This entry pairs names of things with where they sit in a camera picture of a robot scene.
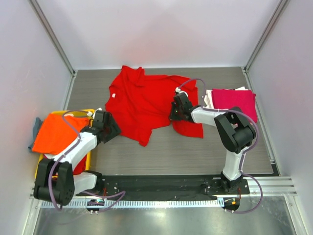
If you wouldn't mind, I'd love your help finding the dark red t-shirt in bin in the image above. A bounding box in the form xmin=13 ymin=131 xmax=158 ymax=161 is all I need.
xmin=73 ymin=156 xmax=87 ymax=175

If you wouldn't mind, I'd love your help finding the grey t-shirt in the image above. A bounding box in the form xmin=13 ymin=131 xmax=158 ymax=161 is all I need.
xmin=28 ymin=117 xmax=43 ymax=152

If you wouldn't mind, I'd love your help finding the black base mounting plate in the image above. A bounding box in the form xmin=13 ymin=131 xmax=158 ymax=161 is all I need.
xmin=89 ymin=175 xmax=250 ymax=201

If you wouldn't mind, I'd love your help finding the orange t-shirt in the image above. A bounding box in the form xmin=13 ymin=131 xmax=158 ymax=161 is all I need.
xmin=31 ymin=114 xmax=89 ymax=155

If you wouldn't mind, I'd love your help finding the aluminium frame post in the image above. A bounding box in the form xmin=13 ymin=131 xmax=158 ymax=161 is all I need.
xmin=243 ymin=0 xmax=290 ymax=73
xmin=28 ymin=0 xmax=76 ymax=77

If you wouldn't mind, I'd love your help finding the left aluminium frame post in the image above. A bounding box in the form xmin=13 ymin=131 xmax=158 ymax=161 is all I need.
xmin=28 ymin=0 xmax=76 ymax=77

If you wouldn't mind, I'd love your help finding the folded magenta t-shirt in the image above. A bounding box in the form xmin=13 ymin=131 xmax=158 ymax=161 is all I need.
xmin=212 ymin=89 xmax=258 ymax=123

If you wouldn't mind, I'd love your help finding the right aluminium frame post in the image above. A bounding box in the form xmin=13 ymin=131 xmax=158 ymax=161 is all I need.
xmin=243 ymin=0 xmax=290 ymax=73

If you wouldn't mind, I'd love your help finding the yellow plastic bin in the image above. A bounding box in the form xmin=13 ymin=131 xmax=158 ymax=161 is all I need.
xmin=34 ymin=109 xmax=95 ymax=182

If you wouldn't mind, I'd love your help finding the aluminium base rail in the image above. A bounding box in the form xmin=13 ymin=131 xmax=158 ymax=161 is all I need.
xmin=29 ymin=175 xmax=298 ymax=199

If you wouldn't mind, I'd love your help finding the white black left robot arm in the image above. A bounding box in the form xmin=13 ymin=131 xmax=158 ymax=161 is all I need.
xmin=33 ymin=109 xmax=121 ymax=211

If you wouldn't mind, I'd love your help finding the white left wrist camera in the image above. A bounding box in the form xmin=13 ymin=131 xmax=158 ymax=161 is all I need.
xmin=87 ymin=108 xmax=102 ymax=119

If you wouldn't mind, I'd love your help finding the white slotted cable duct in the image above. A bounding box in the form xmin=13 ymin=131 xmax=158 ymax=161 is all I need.
xmin=40 ymin=197 xmax=225 ymax=209

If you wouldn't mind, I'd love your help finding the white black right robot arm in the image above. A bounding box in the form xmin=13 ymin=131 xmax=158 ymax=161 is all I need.
xmin=170 ymin=92 xmax=257 ymax=194

